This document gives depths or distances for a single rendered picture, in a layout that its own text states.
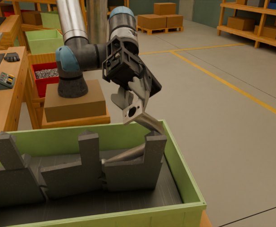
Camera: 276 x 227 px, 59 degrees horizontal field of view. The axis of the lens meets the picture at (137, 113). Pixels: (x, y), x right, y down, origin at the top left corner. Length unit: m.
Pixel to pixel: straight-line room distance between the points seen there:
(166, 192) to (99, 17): 0.73
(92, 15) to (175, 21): 6.69
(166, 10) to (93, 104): 6.92
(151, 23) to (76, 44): 6.53
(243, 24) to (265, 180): 5.15
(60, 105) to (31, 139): 0.26
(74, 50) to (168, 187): 0.52
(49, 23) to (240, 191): 3.61
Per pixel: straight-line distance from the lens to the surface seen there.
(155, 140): 0.53
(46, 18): 4.41
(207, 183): 2.11
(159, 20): 7.41
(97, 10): 1.08
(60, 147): 0.98
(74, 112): 1.19
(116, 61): 0.56
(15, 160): 0.64
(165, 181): 0.85
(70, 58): 0.74
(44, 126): 1.21
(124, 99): 0.57
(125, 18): 0.71
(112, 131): 0.94
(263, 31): 6.45
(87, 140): 0.55
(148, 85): 0.55
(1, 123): 1.19
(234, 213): 1.97
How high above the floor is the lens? 1.45
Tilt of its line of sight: 29 degrees down
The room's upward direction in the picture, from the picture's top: straight up
